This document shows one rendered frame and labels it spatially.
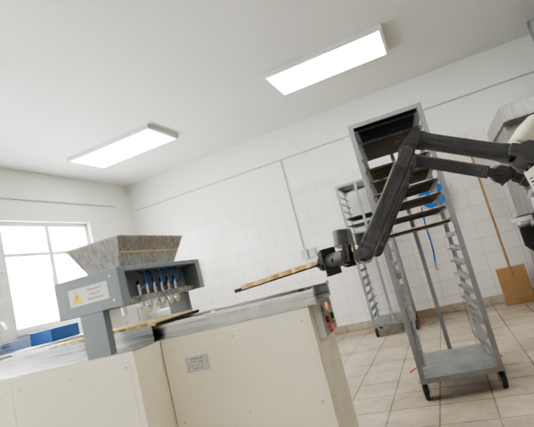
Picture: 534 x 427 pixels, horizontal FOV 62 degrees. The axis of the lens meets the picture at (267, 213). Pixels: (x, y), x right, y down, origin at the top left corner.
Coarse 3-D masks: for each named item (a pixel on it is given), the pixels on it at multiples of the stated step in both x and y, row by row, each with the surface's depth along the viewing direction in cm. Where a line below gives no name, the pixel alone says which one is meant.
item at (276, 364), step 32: (256, 320) 180; (288, 320) 176; (192, 352) 188; (224, 352) 184; (256, 352) 179; (288, 352) 175; (320, 352) 172; (192, 384) 188; (224, 384) 183; (256, 384) 179; (288, 384) 174; (320, 384) 170; (192, 416) 187; (224, 416) 182; (256, 416) 178; (288, 416) 174; (320, 416) 170; (352, 416) 190
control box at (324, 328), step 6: (318, 300) 190; (324, 300) 188; (330, 300) 199; (312, 306) 178; (318, 306) 177; (324, 306) 185; (330, 306) 195; (318, 312) 177; (324, 312) 182; (330, 312) 192; (318, 318) 177; (324, 318) 180; (330, 318) 189; (318, 324) 177; (324, 324) 176; (330, 324) 185; (336, 324) 196; (318, 330) 177; (324, 330) 176; (330, 330) 183; (324, 336) 176
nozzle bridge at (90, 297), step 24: (144, 264) 199; (168, 264) 218; (192, 264) 244; (72, 288) 187; (96, 288) 183; (120, 288) 179; (192, 288) 241; (72, 312) 186; (96, 312) 182; (96, 336) 182
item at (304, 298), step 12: (312, 288) 174; (264, 300) 180; (276, 300) 179; (288, 300) 177; (300, 300) 176; (312, 300) 174; (216, 312) 187; (228, 312) 185; (240, 312) 184; (252, 312) 182; (264, 312) 180; (276, 312) 179; (168, 324) 194; (180, 324) 192; (192, 324) 190; (204, 324) 188; (216, 324) 187; (156, 336) 196; (168, 336) 194
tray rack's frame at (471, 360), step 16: (400, 112) 285; (432, 176) 335; (416, 240) 338; (448, 240) 329; (432, 288) 332; (432, 352) 327; (448, 352) 316; (464, 352) 306; (480, 352) 297; (432, 368) 290; (448, 368) 282; (464, 368) 273; (480, 368) 266; (496, 368) 261
